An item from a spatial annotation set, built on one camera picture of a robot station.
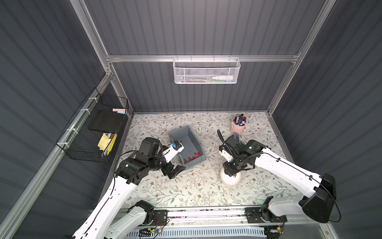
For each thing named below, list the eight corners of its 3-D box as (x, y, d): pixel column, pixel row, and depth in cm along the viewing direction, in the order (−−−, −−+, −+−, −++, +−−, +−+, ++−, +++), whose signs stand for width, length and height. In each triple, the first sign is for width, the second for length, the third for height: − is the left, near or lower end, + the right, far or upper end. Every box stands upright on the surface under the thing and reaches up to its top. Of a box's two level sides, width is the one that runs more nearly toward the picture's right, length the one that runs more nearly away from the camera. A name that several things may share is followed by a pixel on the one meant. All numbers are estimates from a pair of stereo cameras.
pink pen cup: (230, 135, 109) (234, 123, 98) (228, 126, 114) (232, 113, 104) (242, 135, 109) (247, 123, 98) (240, 126, 114) (244, 113, 104)
